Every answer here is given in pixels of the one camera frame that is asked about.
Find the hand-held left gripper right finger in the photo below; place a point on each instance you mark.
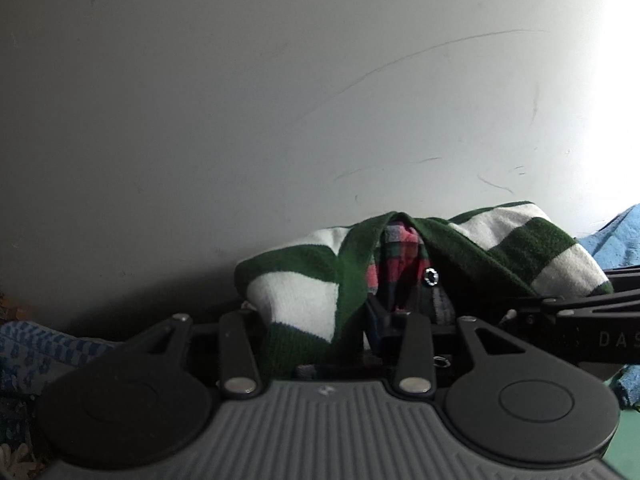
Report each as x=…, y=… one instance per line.
x=380, y=320

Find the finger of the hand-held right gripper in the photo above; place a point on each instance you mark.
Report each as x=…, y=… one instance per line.
x=575, y=330
x=625, y=280

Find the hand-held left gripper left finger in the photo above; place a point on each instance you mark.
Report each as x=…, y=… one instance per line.
x=240, y=340

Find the red plaid shirt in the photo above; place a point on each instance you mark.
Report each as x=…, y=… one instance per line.
x=400, y=260

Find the green white-striped sweater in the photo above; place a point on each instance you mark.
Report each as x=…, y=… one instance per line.
x=300, y=300

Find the blue sweater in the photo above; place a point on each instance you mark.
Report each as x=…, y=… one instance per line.
x=620, y=240

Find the blue floral cloth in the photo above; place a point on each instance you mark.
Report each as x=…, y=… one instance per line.
x=40, y=355

